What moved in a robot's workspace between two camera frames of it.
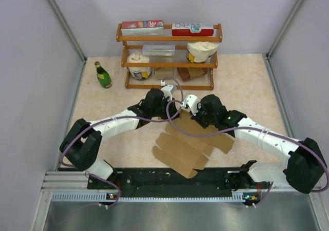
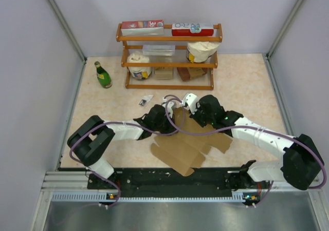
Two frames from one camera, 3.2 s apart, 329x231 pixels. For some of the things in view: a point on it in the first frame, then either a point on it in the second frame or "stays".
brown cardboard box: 186,154 stays
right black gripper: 196,117 stays
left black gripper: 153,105 → 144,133
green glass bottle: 103,76 stays
